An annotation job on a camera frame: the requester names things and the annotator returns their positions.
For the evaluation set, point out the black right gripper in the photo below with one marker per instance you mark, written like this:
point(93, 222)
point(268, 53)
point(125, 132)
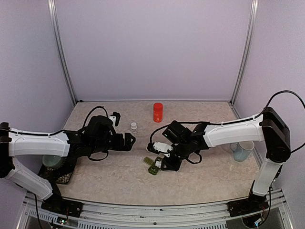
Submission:
point(172, 166)

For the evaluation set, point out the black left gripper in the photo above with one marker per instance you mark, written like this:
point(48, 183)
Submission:
point(127, 146)

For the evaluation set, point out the green pill organizer box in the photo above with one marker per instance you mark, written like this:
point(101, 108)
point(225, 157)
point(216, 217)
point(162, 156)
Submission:
point(154, 165)

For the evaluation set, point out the small white pill bottle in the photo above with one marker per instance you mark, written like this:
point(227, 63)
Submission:
point(134, 126)

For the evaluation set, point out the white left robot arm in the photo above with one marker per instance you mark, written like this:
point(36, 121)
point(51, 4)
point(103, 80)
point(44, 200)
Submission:
point(98, 135)

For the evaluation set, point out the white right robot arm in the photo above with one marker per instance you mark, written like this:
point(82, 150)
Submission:
point(265, 127)

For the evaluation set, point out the red cylindrical can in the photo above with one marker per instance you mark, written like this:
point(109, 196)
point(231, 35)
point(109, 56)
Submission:
point(157, 112)

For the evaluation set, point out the black square tray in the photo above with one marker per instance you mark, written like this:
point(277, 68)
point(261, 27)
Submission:
point(59, 174)

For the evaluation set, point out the green ceramic bowl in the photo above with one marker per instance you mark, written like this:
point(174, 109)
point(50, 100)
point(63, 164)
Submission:
point(52, 161)

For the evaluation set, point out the light blue mug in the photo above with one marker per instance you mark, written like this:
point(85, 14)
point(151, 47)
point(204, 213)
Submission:
point(241, 150)

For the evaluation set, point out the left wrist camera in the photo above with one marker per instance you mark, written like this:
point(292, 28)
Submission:
point(115, 118)

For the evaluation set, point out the front aluminium rail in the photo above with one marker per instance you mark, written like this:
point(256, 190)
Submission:
point(214, 215)

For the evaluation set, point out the left aluminium frame post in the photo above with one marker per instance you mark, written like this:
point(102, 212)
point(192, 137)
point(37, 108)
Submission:
point(60, 50)

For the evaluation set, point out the aluminium frame post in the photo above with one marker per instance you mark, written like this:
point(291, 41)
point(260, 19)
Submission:
point(60, 50)
point(246, 51)

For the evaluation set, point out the right aluminium frame post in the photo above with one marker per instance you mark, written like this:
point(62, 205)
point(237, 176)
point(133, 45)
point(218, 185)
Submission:
point(246, 51)

